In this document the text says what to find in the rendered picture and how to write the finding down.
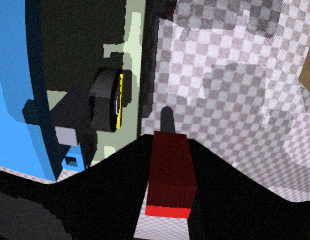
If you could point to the red-headed metal pin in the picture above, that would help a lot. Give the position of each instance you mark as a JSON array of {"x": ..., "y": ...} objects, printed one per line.
[{"x": 172, "y": 185}]

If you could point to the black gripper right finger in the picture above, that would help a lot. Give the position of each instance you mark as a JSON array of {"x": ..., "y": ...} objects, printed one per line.
[{"x": 230, "y": 206}]

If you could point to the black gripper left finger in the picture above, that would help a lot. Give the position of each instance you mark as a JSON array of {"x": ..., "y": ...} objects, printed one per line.
[{"x": 101, "y": 203}]

